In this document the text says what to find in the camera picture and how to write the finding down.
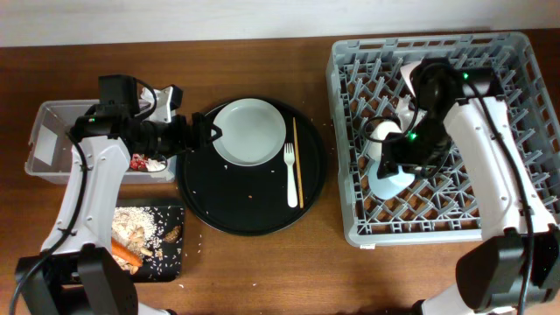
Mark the grey plate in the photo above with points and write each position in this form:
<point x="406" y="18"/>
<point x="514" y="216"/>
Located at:
<point x="253" y="132"/>

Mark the orange carrot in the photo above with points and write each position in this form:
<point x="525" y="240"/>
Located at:
<point x="122" y="252"/>

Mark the white tissue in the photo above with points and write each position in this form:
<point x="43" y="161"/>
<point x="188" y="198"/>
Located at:
<point x="153" y="165"/>

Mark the white plastic fork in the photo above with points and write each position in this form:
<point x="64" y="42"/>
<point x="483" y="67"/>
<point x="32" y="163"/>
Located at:
<point x="289" y="159"/>

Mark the red snack wrapper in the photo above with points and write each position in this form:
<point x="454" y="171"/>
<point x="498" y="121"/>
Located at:
<point x="138" y="162"/>

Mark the rice and food scraps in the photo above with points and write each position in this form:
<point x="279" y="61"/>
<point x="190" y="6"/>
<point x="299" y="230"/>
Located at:
<point x="142" y="229"/>

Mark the round black tray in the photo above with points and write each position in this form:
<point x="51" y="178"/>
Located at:
<point x="252" y="201"/>

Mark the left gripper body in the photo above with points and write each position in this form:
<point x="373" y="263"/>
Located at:
<point x="171" y="137"/>

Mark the clear plastic bin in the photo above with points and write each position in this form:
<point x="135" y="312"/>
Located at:
<point x="50" y="157"/>

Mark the pink bowl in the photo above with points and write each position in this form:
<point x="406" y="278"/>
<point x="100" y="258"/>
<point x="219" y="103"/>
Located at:
<point x="406" y="72"/>

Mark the rectangular black tray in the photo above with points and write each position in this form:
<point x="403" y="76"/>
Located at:
<point x="95" y="228"/>

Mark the brown food lump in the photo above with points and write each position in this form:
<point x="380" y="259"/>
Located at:
<point x="173" y="235"/>

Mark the white cup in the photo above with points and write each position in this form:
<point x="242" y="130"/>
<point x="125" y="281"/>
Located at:
<point x="374" y="149"/>

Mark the wooden chopstick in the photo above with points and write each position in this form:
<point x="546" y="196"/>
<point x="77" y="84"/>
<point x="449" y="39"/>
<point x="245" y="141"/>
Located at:
<point x="298" y="165"/>

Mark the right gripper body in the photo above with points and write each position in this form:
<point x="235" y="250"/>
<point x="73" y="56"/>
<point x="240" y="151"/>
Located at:
<point x="422" y="149"/>

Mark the light blue cup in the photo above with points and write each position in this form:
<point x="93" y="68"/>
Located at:
<point x="388" y="188"/>

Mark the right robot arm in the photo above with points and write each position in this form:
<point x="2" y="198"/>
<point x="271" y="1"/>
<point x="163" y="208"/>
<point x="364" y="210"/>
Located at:
<point x="517" y="263"/>

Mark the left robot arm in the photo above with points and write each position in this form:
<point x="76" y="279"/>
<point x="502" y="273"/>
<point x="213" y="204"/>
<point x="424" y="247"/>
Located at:
<point x="75" y="272"/>

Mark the grey dishwasher rack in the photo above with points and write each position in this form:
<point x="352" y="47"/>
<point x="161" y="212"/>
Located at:
<point x="363" y="80"/>

